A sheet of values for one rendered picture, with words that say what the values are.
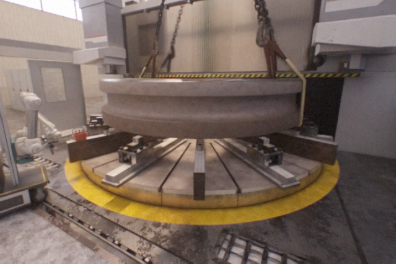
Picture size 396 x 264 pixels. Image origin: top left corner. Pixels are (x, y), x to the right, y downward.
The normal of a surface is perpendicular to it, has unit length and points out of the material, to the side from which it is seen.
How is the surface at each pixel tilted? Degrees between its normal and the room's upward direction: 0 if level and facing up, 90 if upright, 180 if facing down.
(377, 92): 90
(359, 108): 90
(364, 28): 90
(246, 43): 90
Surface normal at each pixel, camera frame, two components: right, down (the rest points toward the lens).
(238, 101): 0.25, 0.20
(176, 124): -0.17, 0.20
